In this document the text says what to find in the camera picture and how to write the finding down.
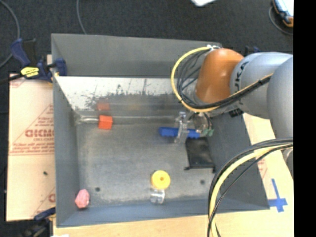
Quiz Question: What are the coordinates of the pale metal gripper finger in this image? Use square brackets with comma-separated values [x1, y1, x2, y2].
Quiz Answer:
[175, 111, 188, 129]
[174, 128, 190, 144]

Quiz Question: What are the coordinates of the blue flat block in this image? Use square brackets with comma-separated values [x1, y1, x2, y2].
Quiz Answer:
[158, 126, 201, 140]

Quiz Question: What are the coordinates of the clear plastic bottle, yellow cap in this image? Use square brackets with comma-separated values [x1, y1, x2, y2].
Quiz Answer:
[149, 169, 171, 205]

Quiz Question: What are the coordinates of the grey metal bin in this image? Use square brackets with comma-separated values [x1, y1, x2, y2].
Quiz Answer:
[50, 33, 270, 228]

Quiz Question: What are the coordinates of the orange block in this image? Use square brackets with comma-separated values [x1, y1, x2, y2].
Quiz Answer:
[98, 115, 114, 130]

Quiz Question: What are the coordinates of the clear glass thing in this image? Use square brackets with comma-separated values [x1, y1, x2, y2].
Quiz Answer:
[73, 113, 100, 126]

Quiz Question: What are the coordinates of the pink lump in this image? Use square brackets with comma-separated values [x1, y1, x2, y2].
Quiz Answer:
[75, 188, 90, 209]

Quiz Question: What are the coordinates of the brown cardboard board, red print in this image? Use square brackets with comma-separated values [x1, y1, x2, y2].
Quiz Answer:
[5, 54, 56, 222]

